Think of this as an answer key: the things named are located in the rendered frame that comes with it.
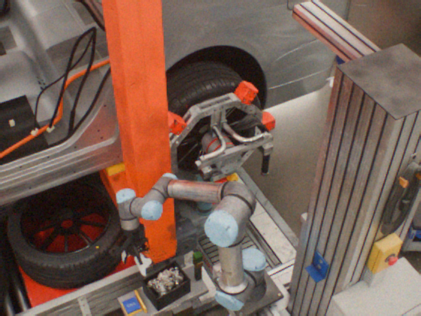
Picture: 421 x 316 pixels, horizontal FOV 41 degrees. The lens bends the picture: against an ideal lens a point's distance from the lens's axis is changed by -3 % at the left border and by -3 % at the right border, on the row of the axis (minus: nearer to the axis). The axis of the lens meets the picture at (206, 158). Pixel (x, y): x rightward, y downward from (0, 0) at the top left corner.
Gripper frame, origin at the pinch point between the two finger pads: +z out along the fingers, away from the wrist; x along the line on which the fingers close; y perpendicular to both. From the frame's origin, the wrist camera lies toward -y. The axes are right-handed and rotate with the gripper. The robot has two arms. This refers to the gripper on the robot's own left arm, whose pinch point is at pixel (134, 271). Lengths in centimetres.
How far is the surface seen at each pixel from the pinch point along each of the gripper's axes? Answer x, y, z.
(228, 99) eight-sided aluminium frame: 25, 83, -50
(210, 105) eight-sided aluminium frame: 29, 74, -48
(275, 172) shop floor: 78, 168, 30
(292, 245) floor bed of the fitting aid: 28, 128, 53
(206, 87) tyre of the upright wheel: 30, 74, -57
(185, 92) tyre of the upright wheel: 37, 66, -56
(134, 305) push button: 28.1, 13.3, 36.6
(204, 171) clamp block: 17, 56, -22
